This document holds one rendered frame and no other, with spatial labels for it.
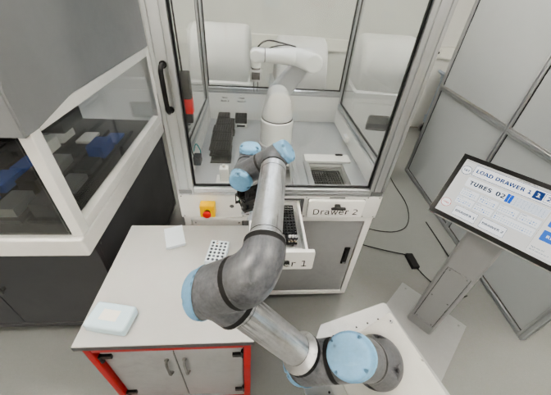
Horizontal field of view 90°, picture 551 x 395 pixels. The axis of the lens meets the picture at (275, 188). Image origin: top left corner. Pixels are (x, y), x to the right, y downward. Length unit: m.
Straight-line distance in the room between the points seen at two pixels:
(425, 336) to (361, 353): 1.40
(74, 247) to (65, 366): 0.92
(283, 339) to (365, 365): 0.21
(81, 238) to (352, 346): 1.09
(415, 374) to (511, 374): 1.45
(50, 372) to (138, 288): 0.99
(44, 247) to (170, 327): 0.63
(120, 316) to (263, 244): 0.76
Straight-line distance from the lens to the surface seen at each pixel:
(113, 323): 1.21
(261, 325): 0.72
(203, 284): 0.61
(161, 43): 1.11
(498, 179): 1.55
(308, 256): 1.16
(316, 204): 1.39
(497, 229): 1.51
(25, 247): 1.53
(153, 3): 1.09
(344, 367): 0.85
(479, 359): 2.36
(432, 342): 2.20
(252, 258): 0.55
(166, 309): 1.22
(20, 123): 1.12
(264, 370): 1.89
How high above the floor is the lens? 1.79
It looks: 37 degrees down
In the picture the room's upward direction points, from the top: 4 degrees clockwise
